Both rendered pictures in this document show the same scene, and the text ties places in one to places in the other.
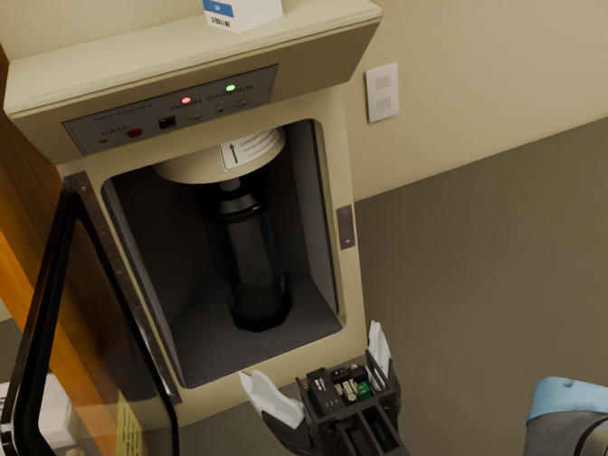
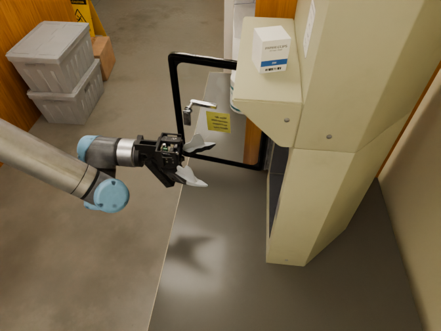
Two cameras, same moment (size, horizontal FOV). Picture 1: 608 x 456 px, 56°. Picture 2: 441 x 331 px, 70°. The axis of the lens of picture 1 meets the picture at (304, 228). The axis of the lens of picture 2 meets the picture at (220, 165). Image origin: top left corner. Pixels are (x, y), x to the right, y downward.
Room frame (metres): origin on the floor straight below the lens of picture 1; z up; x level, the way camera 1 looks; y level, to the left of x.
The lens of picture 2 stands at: (0.64, -0.50, 1.81)
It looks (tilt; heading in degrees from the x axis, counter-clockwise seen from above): 48 degrees down; 112
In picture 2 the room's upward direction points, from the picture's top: straight up
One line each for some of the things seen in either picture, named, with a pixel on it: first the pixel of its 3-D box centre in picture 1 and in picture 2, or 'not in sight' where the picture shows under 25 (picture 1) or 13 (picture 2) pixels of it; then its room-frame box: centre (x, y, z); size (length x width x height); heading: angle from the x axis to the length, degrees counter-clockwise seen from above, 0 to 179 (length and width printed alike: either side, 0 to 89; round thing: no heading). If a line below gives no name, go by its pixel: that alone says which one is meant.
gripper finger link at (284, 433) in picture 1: (304, 426); not in sight; (0.32, 0.03, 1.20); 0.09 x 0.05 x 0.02; 51
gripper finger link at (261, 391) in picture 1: (265, 389); (198, 142); (0.35, 0.06, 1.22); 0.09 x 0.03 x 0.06; 51
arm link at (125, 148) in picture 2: not in sight; (130, 152); (0.20, -0.04, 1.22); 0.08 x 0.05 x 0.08; 105
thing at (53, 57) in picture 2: not in sight; (58, 56); (-1.48, 1.23, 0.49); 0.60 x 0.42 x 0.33; 106
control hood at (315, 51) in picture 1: (205, 87); (265, 74); (0.52, 0.07, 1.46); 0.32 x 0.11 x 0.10; 106
